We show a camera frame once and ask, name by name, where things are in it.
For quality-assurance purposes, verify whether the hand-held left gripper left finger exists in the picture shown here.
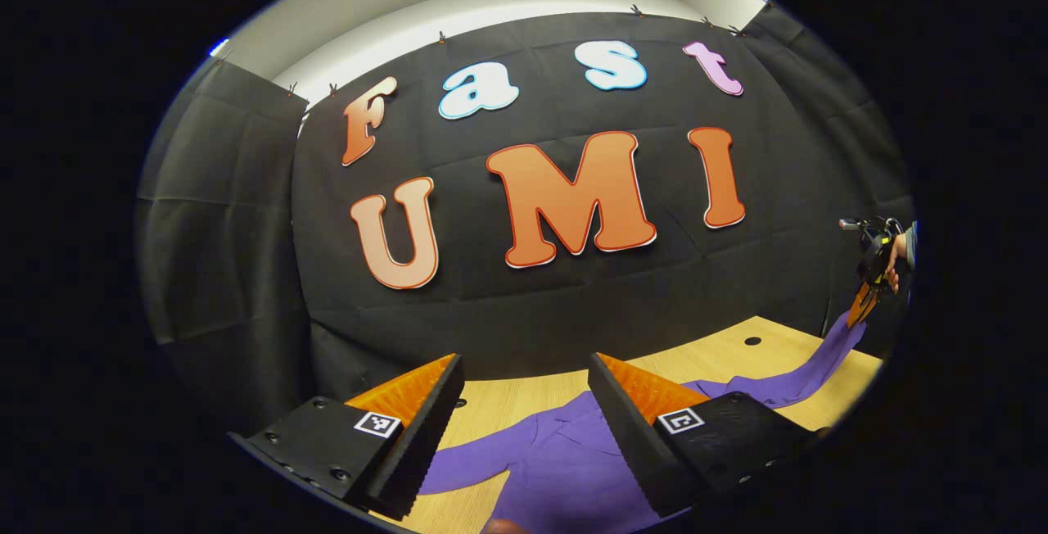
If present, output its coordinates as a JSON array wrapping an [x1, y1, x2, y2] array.
[[228, 352, 466, 521]]

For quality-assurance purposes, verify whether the purple button shirt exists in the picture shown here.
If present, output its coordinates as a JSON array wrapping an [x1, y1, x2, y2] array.
[[418, 310, 869, 534]]

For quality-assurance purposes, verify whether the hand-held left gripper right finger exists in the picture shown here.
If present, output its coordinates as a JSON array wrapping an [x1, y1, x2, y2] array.
[[586, 352, 828, 520]]

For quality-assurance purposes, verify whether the row of small cloth clips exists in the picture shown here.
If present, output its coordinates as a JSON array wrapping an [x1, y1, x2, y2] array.
[[217, 0, 775, 99]]

